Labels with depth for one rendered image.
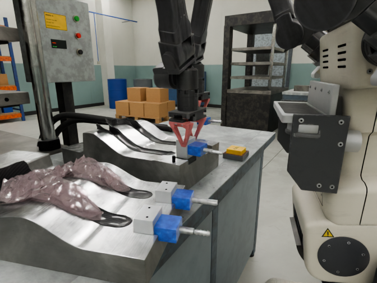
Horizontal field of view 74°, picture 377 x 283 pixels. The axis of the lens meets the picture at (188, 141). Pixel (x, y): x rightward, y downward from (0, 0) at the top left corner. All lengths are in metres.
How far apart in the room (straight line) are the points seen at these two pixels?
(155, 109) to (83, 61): 4.04
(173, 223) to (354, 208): 0.39
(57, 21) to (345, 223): 1.39
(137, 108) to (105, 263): 5.36
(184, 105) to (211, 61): 7.42
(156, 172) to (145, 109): 4.92
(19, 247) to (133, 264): 0.21
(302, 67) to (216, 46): 2.54
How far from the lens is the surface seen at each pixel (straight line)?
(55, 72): 1.42
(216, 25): 8.09
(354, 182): 0.64
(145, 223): 0.46
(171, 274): 0.75
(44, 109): 1.24
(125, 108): 5.94
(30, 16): 1.25
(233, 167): 0.90
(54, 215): 0.51
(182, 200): 0.54
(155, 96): 5.71
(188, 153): 0.69
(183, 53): 0.62
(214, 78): 8.02
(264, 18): 4.73
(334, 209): 0.64
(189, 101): 0.65
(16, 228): 0.53
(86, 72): 1.53
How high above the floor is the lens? 1.13
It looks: 16 degrees down
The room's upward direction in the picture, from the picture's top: straight up
